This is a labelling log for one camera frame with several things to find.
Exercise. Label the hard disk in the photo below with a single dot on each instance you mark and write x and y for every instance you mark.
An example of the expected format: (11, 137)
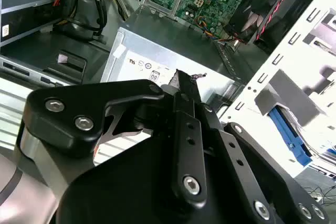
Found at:
(282, 127)

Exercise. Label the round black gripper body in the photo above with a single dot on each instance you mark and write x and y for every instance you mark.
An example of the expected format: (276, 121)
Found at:
(118, 195)

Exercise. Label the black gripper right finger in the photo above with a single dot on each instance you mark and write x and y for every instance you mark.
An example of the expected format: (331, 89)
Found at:
(244, 176)

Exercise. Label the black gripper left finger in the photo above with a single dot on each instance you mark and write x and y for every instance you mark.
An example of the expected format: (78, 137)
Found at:
(65, 103)

